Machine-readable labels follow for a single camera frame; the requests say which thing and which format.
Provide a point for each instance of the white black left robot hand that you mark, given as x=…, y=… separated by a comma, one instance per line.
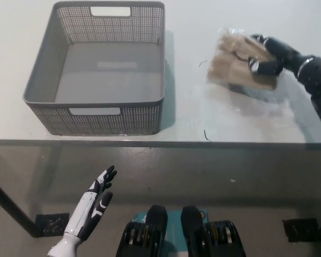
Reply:
x=93, y=211

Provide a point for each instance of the bag of wooden cutlery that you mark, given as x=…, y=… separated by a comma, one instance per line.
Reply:
x=230, y=67

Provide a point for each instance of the grey perforated plastic basket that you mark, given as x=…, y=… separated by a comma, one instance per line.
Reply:
x=53, y=120

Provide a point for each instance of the black table foot plate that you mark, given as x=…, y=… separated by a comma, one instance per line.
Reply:
x=52, y=225
x=301, y=230

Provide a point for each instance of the black table leg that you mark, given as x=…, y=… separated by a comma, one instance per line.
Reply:
x=13, y=207

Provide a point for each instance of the robot left black torso block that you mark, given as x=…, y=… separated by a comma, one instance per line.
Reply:
x=149, y=230

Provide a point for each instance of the robot black torso block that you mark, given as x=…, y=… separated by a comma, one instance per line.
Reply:
x=149, y=230
x=195, y=230

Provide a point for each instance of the robot right black torso block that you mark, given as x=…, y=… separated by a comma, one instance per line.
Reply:
x=195, y=230

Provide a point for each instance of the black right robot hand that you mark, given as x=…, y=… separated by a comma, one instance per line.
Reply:
x=282, y=54

